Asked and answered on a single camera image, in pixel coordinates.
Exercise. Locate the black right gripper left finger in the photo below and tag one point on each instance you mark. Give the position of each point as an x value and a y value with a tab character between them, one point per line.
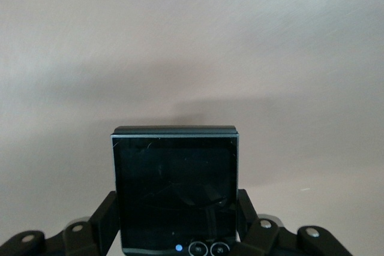
60	238

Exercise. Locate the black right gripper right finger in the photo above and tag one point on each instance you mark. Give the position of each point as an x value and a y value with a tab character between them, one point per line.
285	238

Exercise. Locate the black flip phone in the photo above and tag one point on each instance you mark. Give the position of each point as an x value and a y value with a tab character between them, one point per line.
175	190

